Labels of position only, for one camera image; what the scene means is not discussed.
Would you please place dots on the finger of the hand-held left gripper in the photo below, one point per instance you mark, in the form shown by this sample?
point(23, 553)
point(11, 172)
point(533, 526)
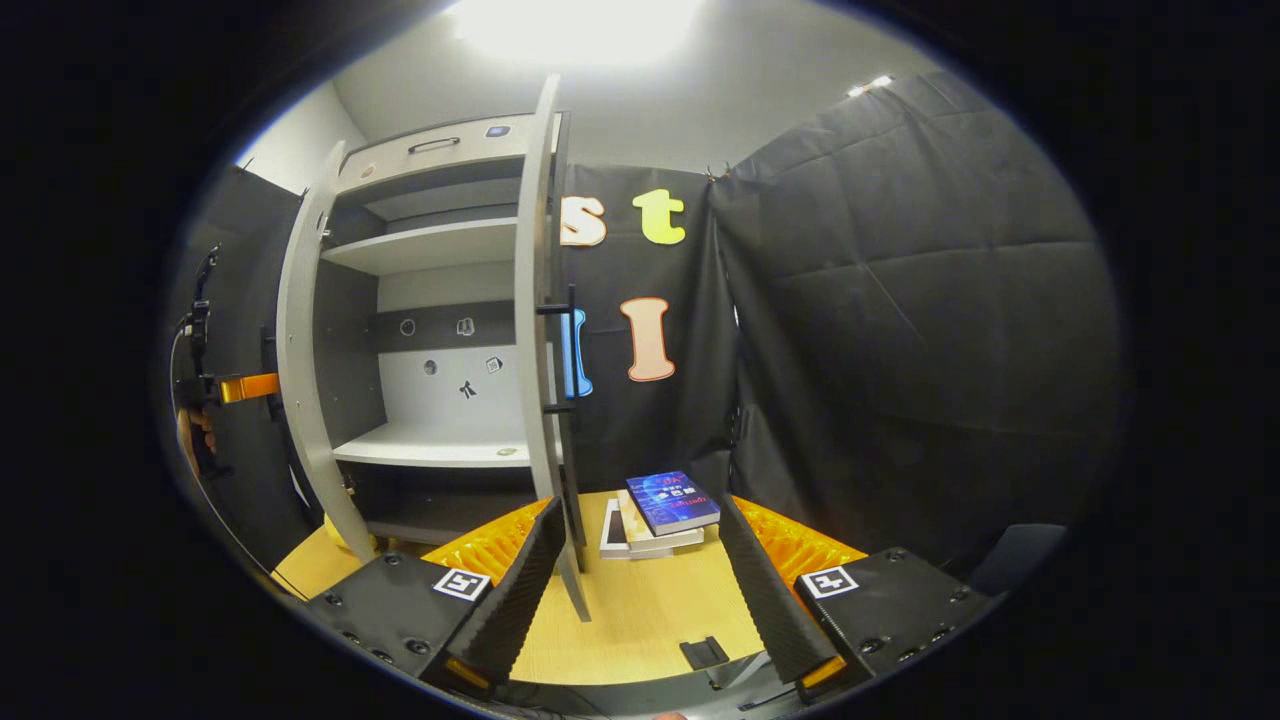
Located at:
point(250, 387)

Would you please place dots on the white book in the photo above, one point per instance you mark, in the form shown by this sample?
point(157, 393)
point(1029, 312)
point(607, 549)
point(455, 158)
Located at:
point(610, 540)

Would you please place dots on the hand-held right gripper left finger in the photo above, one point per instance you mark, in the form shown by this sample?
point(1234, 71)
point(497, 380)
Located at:
point(520, 600)

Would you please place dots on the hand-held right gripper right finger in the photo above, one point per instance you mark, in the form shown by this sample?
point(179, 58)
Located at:
point(765, 600)

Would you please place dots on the white cabinet shelf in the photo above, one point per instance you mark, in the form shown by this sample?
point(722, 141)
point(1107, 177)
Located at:
point(430, 245)
point(430, 445)

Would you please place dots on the dark blue object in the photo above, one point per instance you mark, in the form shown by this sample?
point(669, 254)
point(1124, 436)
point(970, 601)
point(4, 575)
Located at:
point(1020, 560)

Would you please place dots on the small black flat object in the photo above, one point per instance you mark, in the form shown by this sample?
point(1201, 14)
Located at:
point(703, 652)

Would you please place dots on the small ceiling light panel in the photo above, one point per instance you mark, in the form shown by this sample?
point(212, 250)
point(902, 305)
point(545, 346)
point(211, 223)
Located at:
point(870, 86)

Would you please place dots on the grey cabinet door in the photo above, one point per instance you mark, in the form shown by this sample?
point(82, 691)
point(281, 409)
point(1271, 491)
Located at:
point(300, 350)
point(530, 300)

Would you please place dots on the black backdrop cloth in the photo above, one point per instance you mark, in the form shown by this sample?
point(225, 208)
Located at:
point(900, 350)

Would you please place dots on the grey double-door shoe cabinet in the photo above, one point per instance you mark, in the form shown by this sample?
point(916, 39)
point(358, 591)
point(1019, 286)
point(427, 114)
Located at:
point(350, 350)

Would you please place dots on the large ceiling light panel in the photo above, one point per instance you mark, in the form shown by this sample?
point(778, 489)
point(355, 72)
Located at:
point(575, 25)

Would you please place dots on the blue book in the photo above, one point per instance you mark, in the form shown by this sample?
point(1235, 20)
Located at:
point(675, 500)

